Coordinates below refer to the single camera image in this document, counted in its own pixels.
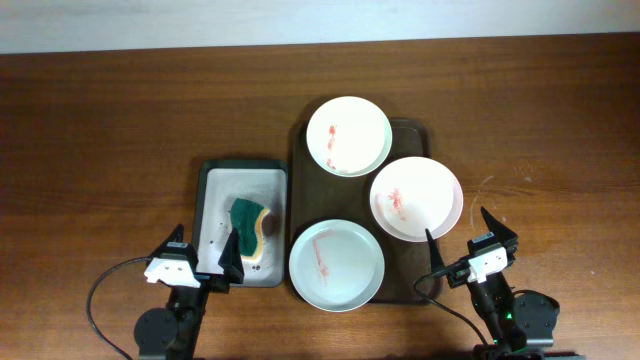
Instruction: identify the large brown serving tray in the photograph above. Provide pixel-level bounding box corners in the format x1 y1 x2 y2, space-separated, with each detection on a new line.
286 121 430 306

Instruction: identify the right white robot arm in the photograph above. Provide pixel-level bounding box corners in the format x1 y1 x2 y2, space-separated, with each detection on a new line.
413 209 560 359

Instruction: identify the small dark green tray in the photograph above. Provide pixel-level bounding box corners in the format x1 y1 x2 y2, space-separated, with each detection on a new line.
192 159 288 287

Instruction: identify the left black cable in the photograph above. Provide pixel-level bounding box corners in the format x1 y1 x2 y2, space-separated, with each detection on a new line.
85 256 154 360

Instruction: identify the black cable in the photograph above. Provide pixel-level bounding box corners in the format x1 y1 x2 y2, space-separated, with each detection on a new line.
412 272 489 347
85 256 154 360

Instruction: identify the pink plate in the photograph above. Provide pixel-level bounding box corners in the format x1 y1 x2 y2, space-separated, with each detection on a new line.
369 157 464 242

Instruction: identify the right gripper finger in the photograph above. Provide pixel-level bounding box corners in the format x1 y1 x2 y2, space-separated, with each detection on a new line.
480 207 518 245
425 229 445 274

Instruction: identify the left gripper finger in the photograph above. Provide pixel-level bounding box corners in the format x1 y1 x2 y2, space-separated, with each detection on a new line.
150 224 184 259
218 228 244 284

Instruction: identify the light grey plate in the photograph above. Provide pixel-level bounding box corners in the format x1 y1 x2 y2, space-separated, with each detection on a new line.
289 219 385 313

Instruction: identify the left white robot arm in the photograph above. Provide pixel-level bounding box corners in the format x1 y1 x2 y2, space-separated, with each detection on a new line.
134 225 244 359

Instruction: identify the green and yellow sponge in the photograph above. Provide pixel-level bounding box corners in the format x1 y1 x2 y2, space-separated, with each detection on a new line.
230 198 270 262

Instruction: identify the cream white plate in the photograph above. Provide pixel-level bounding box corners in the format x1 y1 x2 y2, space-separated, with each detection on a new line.
305 96 393 177

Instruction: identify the right black cable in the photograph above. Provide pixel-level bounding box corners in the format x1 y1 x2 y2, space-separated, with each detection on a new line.
412 272 489 347

